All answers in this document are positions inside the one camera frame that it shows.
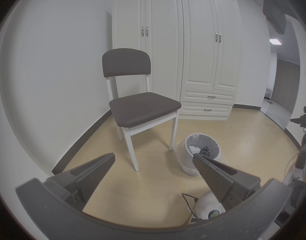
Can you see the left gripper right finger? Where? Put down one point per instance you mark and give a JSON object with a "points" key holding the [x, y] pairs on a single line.
{"points": [[218, 181]]}

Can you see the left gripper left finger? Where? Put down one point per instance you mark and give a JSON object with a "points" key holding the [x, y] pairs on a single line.
{"points": [[87, 181]]}

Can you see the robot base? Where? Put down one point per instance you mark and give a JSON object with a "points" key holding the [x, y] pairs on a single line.
{"points": [[209, 204]]}

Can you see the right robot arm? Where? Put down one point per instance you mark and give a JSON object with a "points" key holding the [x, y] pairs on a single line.
{"points": [[303, 156]]}

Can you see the crumpled black plastic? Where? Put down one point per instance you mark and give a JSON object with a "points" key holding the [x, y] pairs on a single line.
{"points": [[205, 151]]}

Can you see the white trash bin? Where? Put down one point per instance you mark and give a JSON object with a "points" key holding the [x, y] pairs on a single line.
{"points": [[189, 164]]}

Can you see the clear plastic bag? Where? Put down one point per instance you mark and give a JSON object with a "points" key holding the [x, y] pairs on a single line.
{"points": [[179, 156]]}

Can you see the grey curtain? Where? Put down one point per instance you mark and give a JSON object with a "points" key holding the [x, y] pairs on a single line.
{"points": [[285, 84]]}

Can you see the ceiling light panel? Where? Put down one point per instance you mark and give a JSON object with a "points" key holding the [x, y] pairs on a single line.
{"points": [[276, 41]]}

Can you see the white chair with grey seat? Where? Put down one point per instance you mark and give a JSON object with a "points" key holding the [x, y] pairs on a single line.
{"points": [[143, 109]]}

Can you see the white wardrobe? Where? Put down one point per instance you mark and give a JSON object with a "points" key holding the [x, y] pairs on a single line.
{"points": [[200, 46]]}

